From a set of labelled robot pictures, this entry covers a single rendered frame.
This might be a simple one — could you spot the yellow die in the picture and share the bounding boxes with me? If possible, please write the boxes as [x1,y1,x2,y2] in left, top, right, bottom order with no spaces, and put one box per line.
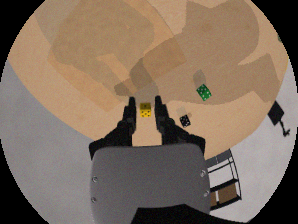
[140,103,151,117]

